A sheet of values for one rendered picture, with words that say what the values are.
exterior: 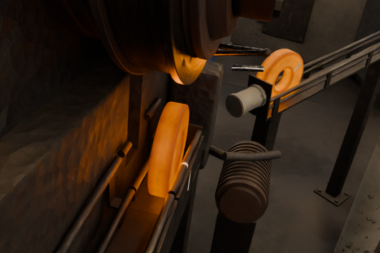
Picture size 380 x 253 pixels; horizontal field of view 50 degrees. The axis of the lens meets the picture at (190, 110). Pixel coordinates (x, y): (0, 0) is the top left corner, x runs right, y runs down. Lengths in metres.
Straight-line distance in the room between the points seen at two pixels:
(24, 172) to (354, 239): 1.29
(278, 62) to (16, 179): 0.78
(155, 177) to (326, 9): 2.74
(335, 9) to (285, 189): 1.71
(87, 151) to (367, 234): 1.17
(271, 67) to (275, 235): 0.80
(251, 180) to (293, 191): 0.92
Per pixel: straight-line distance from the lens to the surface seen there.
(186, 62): 0.47
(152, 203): 0.68
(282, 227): 1.69
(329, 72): 1.25
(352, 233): 1.54
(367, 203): 1.46
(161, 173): 0.60
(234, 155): 0.94
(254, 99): 1.00
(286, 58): 1.07
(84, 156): 0.50
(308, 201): 1.86
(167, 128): 0.60
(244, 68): 0.66
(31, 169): 0.40
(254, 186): 0.97
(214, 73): 0.81
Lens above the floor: 1.11
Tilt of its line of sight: 28 degrees down
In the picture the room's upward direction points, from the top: 7 degrees clockwise
